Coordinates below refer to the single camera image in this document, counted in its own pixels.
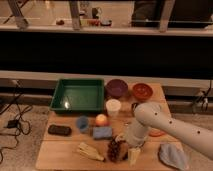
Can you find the dark purple grape bunch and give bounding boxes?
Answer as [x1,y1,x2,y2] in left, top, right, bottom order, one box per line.
[107,137,128,163]

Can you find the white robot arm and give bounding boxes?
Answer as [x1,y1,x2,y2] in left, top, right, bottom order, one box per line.
[124,102,213,160]

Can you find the small metal cup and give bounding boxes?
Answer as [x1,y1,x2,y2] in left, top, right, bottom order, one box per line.
[131,102,139,112]

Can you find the white paper cup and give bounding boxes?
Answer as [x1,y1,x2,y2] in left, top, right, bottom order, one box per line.
[106,99,121,117]

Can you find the blue plastic cup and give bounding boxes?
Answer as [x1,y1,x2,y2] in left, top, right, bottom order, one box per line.
[76,116,89,133]

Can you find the blue grey cloth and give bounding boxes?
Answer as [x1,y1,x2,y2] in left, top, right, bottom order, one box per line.
[158,143,188,171]

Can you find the blue sponge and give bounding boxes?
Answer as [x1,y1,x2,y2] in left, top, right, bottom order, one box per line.
[93,126,112,139]

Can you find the red yellow apple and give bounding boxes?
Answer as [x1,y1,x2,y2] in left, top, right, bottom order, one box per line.
[95,114,109,126]

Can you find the yellow corn cob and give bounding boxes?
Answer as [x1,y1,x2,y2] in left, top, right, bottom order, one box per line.
[77,142,105,162]

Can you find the wooden board table top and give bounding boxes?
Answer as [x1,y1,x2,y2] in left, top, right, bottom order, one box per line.
[36,83,183,171]

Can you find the red bowl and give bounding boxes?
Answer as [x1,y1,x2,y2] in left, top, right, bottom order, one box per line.
[132,83,153,101]

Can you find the purple bowl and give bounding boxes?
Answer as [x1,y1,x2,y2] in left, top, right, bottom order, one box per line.
[105,79,128,98]

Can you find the black rectangular case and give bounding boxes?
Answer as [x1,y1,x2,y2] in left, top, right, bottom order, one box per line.
[48,125,71,136]

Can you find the green plastic tray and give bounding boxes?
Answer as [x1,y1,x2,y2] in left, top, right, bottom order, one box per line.
[50,78,104,114]

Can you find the black cables with adapter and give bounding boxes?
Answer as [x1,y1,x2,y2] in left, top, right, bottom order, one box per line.
[0,79,34,164]

